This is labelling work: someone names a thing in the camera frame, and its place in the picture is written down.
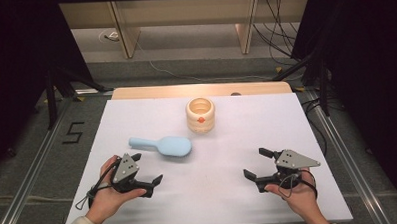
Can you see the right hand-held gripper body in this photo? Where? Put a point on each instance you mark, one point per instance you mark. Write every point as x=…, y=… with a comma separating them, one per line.
x=293, y=161

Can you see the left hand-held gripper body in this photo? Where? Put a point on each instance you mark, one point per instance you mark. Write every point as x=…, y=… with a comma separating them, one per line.
x=125, y=169

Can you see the light blue hairbrush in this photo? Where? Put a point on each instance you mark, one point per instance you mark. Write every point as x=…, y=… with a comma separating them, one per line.
x=174, y=146

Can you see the cream ribbed cup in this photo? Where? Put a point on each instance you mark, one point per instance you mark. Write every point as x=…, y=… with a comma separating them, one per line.
x=201, y=123

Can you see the person's left hand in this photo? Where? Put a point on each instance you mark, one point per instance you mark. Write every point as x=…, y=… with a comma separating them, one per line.
x=104, y=202

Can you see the person's right hand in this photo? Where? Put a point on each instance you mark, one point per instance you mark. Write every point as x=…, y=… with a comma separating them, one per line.
x=301, y=200

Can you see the white foam board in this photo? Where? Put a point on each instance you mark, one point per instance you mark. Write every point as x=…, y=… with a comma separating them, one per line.
x=222, y=178

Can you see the yellow tape piece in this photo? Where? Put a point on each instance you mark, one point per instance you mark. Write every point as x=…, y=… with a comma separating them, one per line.
x=299, y=88
x=80, y=98
x=278, y=69

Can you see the wooden table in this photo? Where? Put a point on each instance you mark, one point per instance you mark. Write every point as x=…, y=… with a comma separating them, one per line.
x=172, y=91

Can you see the black metal stand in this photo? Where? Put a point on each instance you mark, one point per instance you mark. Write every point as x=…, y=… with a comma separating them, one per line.
x=324, y=87
x=51, y=103

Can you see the dark curtain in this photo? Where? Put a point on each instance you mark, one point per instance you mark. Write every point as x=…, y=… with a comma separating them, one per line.
x=11, y=65
x=368, y=69

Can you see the round floor outlet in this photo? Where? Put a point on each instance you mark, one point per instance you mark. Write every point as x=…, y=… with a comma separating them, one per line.
x=112, y=36

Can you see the wooden shelf unit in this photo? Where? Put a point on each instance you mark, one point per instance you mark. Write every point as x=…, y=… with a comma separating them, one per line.
x=183, y=10

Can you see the metal floor rail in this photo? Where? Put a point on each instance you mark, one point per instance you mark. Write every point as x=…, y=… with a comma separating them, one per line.
x=349, y=163
x=30, y=174

